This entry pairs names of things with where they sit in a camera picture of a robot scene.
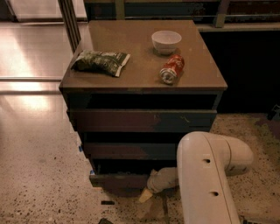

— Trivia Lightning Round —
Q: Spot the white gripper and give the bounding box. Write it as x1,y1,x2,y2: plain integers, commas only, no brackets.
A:
139,167,179,203

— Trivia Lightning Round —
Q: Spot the drawer dark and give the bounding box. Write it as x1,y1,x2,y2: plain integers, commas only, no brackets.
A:
89,174,148,197
83,143,177,160
68,109,217,133

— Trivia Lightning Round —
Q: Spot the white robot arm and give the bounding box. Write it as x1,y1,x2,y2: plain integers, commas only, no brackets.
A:
139,131,254,224

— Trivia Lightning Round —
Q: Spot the dark object at bottom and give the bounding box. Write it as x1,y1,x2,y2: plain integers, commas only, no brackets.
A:
98,218,113,224

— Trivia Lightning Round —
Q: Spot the dark object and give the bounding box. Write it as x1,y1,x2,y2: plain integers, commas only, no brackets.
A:
267,104,280,121
98,218,113,224

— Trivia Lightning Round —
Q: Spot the dark wooden drawer cabinet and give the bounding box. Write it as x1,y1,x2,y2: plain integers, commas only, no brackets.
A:
59,20,227,176

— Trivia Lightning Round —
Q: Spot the black tape strip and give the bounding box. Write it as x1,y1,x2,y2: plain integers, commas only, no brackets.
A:
101,200,115,205

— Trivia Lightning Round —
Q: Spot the red soda can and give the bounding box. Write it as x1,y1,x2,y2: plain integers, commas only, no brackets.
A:
159,54,185,85

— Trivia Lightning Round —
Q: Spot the green chip bag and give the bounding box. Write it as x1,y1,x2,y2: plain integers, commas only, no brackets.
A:
71,50,130,77

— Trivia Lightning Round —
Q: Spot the dark object at right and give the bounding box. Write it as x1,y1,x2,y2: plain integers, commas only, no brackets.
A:
267,104,280,121

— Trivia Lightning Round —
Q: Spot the white ceramic bowl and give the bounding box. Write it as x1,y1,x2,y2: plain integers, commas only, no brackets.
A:
151,31,182,55

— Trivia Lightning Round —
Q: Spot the metal window frame post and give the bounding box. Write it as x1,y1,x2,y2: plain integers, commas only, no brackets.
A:
58,0,81,53

